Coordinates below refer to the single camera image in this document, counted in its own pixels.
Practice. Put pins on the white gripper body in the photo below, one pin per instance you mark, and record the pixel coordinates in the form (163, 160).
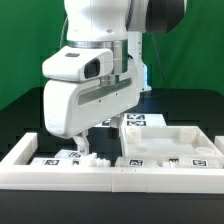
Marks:
(71, 108)

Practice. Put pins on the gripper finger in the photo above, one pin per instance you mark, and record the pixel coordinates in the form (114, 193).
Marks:
(113, 130)
(82, 143)

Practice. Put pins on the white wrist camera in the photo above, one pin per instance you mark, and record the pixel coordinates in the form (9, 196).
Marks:
(78, 64)

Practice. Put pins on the white U-shaped obstacle fence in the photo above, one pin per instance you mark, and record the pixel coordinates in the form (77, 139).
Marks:
(17, 174)

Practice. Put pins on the white square tabletop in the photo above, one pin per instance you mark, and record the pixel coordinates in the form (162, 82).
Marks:
(165, 141)

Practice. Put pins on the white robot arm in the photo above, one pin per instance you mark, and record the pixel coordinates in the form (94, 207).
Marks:
(118, 25)

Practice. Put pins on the white tag sheet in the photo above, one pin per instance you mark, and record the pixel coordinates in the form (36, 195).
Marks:
(141, 119)

